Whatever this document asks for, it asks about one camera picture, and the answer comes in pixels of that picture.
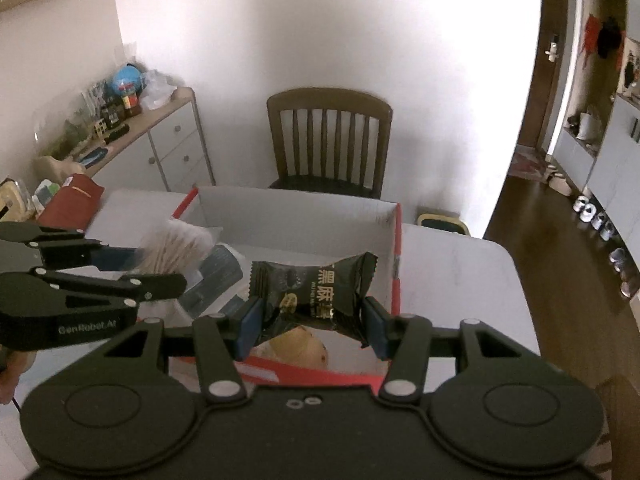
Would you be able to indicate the row of shoes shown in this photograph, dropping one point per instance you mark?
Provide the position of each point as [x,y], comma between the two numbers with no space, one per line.
[597,220]

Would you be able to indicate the white tote bag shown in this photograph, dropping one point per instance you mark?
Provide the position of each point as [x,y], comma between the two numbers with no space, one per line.
[590,125]

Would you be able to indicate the black snack packet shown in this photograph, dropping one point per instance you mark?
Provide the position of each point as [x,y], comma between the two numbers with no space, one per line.
[310,285]

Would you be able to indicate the yellow-rimmed stool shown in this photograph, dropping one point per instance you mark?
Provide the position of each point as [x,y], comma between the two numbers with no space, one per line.
[442,224]

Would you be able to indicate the red hanging ornament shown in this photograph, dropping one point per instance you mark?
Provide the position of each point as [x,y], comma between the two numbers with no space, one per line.
[591,32]

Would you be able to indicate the patterned door mat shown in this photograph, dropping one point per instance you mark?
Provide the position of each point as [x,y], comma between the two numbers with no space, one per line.
[527,162]

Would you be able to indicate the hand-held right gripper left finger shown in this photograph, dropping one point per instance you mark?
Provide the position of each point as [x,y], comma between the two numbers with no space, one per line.
[250,327]

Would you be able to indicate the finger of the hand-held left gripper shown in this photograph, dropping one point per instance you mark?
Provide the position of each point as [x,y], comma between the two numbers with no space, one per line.
[160,286]
[117,260]

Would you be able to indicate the white wooden-top sideboard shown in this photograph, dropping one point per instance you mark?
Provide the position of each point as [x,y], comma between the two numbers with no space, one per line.
[170,145]

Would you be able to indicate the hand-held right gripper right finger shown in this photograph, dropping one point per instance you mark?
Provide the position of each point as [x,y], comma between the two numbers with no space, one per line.
[377,327]

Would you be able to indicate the blue globe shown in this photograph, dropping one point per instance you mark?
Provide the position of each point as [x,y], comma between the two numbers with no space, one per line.
[127,80]

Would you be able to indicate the person's left hand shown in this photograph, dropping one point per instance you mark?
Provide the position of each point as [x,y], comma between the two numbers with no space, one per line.
[12,370]

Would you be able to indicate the brown wooden door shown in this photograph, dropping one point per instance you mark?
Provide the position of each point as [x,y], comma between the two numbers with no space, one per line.
[545,100]

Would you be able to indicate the red cardboard box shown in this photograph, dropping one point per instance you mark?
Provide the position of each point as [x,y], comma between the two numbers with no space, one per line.
[300,220]

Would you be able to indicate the dark jar red label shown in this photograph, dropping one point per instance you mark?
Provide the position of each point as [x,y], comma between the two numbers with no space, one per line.
[131,102]

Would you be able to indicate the crumpled white plastic bag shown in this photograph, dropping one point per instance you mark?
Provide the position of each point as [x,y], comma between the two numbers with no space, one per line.
[159,90]

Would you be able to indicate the red pouch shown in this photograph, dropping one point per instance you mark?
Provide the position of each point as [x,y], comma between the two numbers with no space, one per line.
[70,200]

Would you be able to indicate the wooden slat-back chair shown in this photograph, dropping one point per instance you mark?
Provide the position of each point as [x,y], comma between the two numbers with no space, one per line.
[330,102]

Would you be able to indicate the clear plastic bag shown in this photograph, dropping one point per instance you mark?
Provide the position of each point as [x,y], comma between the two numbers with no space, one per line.
[15,200]

